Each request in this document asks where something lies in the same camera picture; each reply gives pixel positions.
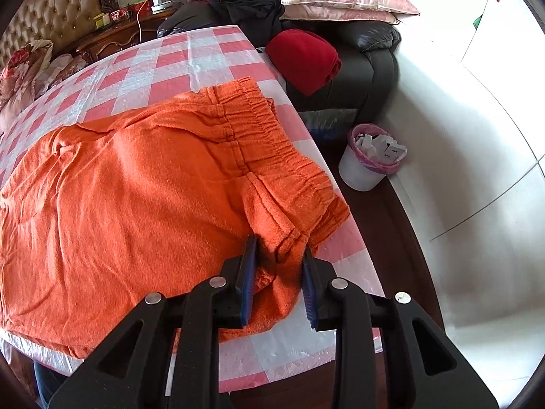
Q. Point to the green yellow small box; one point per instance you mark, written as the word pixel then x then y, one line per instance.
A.
pixel 101 19

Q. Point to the red folded cloth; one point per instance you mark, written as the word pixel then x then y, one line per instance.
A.
pixel 302 59

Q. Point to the person's leg in jeans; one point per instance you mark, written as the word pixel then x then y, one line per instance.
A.
pixel 44 383

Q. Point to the black leather sofa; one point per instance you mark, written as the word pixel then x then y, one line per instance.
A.
pixel 370 64

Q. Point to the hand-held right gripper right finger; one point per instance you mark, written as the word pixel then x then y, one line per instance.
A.
pixel 308 289

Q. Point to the orange pants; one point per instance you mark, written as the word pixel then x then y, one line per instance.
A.
pixel 127 200

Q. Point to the white round device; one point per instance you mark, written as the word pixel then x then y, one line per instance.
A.
pixel 162 7

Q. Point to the white trash bin pink liner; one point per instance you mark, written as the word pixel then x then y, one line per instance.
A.
pixel 357 170

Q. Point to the black clothing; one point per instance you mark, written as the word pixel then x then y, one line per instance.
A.
pixel 251 17

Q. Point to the red floral bed pillow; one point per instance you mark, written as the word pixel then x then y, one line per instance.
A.
pixel 23 68

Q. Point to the tufted carved headboard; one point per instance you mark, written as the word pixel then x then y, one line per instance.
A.
pixel 64 8

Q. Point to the clear plastic bag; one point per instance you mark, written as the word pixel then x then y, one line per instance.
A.
pixel 328 121

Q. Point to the green wall sticker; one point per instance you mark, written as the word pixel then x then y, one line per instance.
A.
pixel 477 20

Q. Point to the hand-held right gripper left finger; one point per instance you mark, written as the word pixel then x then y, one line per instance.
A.
pixel 249 281

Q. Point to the pink white checkered tablecloth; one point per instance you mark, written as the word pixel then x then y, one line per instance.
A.
pixel 140 64

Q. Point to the wooden nightstand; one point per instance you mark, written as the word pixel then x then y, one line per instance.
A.
pixel 115 34

